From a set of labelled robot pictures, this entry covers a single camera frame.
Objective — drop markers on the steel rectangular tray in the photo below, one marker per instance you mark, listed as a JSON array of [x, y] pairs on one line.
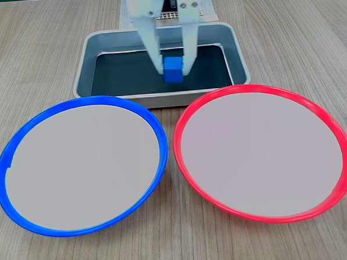
[[233, 45]]

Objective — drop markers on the black tray mat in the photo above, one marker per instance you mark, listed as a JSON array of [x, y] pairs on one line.
[[121, 71]]

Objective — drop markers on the pale grey base sheet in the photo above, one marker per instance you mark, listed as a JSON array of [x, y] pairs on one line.
[[209, 5]]

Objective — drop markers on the red-rimmed round white plate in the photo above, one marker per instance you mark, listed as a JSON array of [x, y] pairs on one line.
[[262, 154]]

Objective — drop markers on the small blue cube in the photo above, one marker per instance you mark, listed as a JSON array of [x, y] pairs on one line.
[[173, 70]]

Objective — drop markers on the blue-rimmed round white plate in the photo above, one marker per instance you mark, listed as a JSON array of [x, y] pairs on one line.
[[82, 166]]

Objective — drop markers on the pale perforated base plate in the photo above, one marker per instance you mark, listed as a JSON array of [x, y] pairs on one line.
[[169, 16]]

